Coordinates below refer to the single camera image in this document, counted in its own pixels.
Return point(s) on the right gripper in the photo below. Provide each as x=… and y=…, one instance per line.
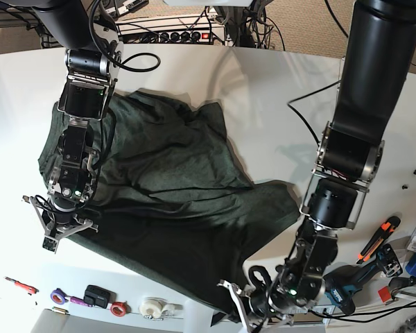
x=57, y=224

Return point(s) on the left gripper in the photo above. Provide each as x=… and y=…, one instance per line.
x=253, y=309

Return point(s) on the dark green t-shirt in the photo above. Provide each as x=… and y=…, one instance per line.
x=174, y=205

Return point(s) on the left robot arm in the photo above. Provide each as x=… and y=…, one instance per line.
x=380, y=48

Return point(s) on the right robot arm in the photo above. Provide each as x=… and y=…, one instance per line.
x=93, y=49

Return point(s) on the white paper roll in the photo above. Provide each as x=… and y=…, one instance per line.
x=197, y=317

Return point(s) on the red black screwdriver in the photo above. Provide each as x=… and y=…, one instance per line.
x=27, y=288

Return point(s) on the purple tape roll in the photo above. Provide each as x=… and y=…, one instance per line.
x=58, y=297

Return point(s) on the clear tape dispenser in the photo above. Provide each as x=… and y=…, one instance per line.
x=158, y=309

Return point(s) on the red tape roll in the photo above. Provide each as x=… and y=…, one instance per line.
x=119, y=309

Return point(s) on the red square tag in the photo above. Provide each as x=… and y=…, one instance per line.
x=385, y=294

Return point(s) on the orange black utility knife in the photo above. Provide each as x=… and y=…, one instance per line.
x=378, y=238

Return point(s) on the black power strip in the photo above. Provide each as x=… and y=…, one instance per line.
x=174, y=37

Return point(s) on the black action camera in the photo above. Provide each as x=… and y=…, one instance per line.
x=97, y=296

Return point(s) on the teal black cordless drill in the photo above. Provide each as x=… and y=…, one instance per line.
x=345, y=281

